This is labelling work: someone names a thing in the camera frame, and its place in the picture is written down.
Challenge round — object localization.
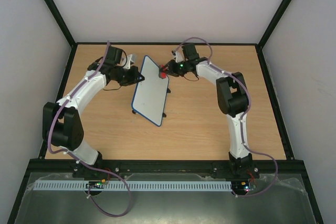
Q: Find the red whiteboard eraser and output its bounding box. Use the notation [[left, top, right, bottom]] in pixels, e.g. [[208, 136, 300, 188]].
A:
[[159, 65, 166, 79]]

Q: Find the small blue-framed whiteboard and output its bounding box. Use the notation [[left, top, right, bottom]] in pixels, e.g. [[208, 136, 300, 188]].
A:
[[131, 55, 170, 127]]

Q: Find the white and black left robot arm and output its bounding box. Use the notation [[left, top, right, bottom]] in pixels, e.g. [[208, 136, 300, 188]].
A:
[[43, 45, 145, 166]]

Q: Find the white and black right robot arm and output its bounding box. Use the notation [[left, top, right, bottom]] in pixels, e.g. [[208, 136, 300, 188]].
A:
[[159, 43, 253, 178]]

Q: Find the left controller circuit board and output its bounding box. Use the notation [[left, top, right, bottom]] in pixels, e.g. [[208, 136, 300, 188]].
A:
[[85, 179, 109, 189]]

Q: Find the controller circuit board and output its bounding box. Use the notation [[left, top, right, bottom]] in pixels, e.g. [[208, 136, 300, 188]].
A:
[[232, 180, 256, 195], [85, 179, 109, 189]]

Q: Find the right controller circuit board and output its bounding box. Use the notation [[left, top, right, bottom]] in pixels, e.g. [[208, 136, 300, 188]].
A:
[[232, 180, 256, 195]]

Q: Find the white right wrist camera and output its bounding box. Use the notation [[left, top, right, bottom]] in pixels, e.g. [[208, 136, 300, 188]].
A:
[[172, 50, 184, 63]]

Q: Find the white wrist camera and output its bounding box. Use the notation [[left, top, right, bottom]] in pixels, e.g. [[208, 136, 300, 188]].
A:
[[172, 50, 184, 63], [122, 54, 137, 69]]

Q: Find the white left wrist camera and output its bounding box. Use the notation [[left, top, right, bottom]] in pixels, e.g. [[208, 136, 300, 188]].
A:
[[122, 54, 137, 69]]

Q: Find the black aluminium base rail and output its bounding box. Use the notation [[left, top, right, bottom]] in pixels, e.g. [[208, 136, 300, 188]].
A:
[[28, 158, 307, 180]]

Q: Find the black enclosure frame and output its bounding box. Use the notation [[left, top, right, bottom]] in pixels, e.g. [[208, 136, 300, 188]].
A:
[[8, 0, 323, 223]]

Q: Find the light blue slotted cable duct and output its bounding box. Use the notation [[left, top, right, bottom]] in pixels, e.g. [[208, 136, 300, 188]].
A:
[[33, 180, 232, 192]]

